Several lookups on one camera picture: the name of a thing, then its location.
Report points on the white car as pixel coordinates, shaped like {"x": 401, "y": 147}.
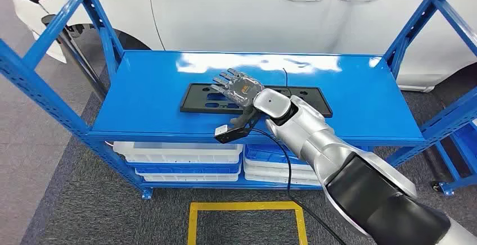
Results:
{"x": 242, "y": 20}

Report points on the dark metal pole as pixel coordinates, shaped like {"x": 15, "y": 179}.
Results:
{"x": 80, "y": 61}

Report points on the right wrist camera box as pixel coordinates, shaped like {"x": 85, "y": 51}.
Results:
{"x": 227, "y": 135}

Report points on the blue plastic bin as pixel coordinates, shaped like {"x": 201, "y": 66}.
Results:
{"x": 268, "y": 154}
{"x": 186, "y": 169}

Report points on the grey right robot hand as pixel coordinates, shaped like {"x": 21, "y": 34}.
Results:
{"x": 242, "y": 90}

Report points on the black plastic mounting plate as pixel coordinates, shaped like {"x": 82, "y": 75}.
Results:
{"x": 197, "y": 103}

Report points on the yellow floor tape square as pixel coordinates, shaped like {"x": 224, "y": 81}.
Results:
{"x": 192, "y": 224}

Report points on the blue metal shelf rack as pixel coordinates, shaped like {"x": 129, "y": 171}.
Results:
{"x": 149, "y": 105}
{"x": 466, "y": 139}

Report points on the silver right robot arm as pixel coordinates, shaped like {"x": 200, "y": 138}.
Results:
{"x": 335, "y": 154}

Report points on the white plastic bin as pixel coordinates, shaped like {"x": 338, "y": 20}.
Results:
{"x": 186, "y": 178}
{"x": 275, "y": 180}
{"x": 268, "y": 170}
{"x": 179, "y": 152}

